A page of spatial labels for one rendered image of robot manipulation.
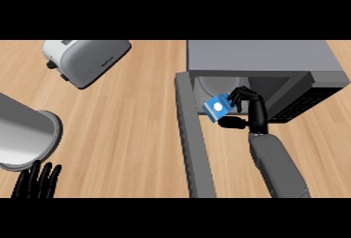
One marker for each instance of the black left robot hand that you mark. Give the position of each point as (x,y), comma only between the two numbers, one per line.
(39,182)

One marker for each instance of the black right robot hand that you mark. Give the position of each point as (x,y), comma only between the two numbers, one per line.
(258,113)

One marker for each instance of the blue milk carton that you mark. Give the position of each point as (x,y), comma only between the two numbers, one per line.
(219,107)

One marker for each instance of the grey microwave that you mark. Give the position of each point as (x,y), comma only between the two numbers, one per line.
(275,74)

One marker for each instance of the grey microwave door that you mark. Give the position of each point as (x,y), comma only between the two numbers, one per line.
(194,136)

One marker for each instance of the silver metal pot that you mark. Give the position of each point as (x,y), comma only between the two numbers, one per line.
(26,136)

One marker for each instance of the white toaster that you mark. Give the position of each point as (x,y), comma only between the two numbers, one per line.
(85,62)

